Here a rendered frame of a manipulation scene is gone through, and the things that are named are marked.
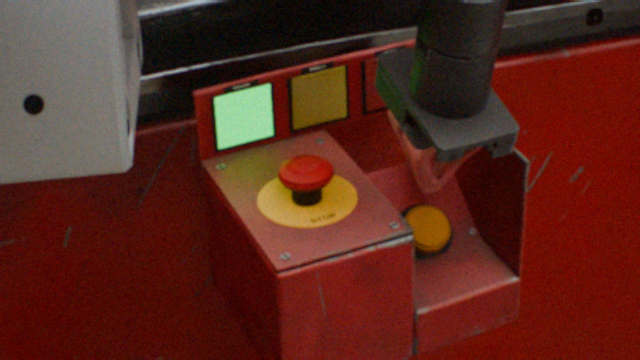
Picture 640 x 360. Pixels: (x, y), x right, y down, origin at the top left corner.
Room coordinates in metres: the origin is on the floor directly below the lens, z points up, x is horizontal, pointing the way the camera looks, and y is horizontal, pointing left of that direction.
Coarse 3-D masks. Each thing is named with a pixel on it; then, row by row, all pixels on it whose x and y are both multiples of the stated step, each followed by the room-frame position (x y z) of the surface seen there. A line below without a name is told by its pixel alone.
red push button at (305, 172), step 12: (300, 156) 0.80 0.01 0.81; (312, 156) 0.80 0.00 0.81; (288, 168) 0.79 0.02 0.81; (300, 168) 0.79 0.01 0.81; (312, 168) 0.78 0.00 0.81; (324, 168) 0.78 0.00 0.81; (288, 180) 0.78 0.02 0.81; (300, 180) 0.77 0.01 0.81; (312, 180) 0.77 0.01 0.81; (324, 180) 0.78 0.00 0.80; (300, 192) 0.78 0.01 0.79; (312, 192) 0.78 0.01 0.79; (300, 204) 0.78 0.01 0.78; (312, 204) 0.78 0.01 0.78
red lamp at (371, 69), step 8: (368, 64) 0.90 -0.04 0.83; (376, 64) 0.90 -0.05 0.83; (368, 72) 0.90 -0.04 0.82; (368, 80) 0.90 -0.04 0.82; (368, 88) 0.90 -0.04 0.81; (368, 96) 0.90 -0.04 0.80; (376, 96) 0.90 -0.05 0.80; (368, 104) 0.90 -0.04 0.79; (376, 104) 0.90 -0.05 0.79; (384, 104) 0.90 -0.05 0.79
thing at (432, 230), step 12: (408, 216) 0.83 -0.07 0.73; (420, 216) 0.83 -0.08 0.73; (432, 216) 0.83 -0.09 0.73; (444, 216) 0.84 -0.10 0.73; (420, 228) 0.82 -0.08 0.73; (432, 228) 0.82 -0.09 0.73; (444, 228) 0.83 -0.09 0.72; (420, 240) 0.81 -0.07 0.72; (432, 240) 0.82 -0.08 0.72; (444, 240) 0.82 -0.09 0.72; (420, 252) 0.81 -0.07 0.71; (432, 252) 0.81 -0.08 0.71
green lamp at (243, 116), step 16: (224, 96) 0.85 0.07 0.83; (240, 96) 0.86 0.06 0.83; (256, 96) 0.86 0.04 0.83; (224, 112) 0.85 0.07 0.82; (240, 112) 0.86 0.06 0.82; (256, 112) 0.86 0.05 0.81; (224, 128) 0.85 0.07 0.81; (240, 128) 0.86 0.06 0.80; (256, 128) 0.86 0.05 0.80; (272, 128) 0.87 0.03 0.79; (224, 144) 0.85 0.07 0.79
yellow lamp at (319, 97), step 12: (324, 72) 0.89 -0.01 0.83; (336, 72) 0.89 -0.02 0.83; (300, 84) 0.88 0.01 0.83; (312, 84) 0.88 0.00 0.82; (324, 84) 0.89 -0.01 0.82; (336, 84) 0.89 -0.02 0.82; (300, 96) 0.88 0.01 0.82; (312, 96) 0.88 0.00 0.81; (324, 96) 0.89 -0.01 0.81; (336, 96) 0.89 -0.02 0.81; (300, 108) 0.88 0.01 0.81; (312, 108) 0.88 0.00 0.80; (324, 108) 0.88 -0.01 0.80; (336, 108) 0.89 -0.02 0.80; (300, 120) 0.88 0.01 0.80; (312, 120) 0.88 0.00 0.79; (324, 120) 0.88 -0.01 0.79
